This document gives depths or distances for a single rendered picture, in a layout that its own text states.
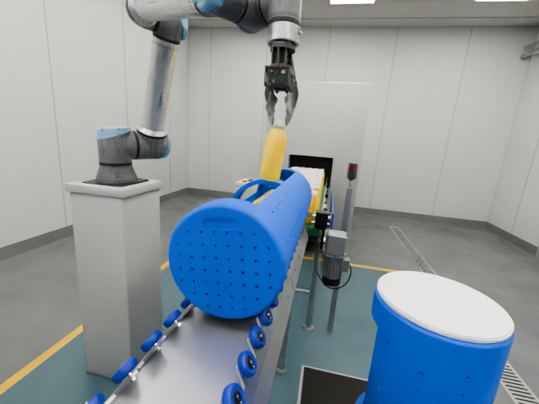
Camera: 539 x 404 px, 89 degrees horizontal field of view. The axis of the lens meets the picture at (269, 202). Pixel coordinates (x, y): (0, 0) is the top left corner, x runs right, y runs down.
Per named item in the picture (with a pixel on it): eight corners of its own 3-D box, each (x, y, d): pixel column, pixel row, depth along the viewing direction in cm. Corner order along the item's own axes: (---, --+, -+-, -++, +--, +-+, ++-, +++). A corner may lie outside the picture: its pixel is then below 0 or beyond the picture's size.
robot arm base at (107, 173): (87, 181, 136) (84, 161, 134) (115, 175, 154) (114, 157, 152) (119, 185, 133) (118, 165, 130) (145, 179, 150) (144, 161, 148)
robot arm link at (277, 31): (272, 35, 82) (304, 34, 79) (271, 53, 83) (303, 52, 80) (263, 22, 73) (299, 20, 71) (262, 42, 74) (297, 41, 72)
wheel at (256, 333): (245, 337, 57) (253, 333, 57) (251, 323, 61) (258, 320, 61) (257, 354, 57) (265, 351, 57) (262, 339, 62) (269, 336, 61)
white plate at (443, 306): (487, 285, 74) (486, 289, 74) (378, 262, 83) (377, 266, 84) (543, 358, 49) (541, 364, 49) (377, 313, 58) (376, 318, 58)
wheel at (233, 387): (216, 402, 43) (226, 398, 42) (226, 378, 47) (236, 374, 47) (232, 425, 43) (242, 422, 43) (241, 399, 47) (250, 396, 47)
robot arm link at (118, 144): (94, 159, 140) (91, 123, 136) (130, 159, 152) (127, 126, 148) (103, 163, 130) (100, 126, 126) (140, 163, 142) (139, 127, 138)
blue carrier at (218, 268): (172, 314, 69) (160, 203, 63) (260, 220, 152) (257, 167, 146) (285, 327, 62) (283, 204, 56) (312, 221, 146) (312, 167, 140)
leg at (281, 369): (275, 373, 166) (284, 279, 152) (277, 365, 171) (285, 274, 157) (285, 375, 165) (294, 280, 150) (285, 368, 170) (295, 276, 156)
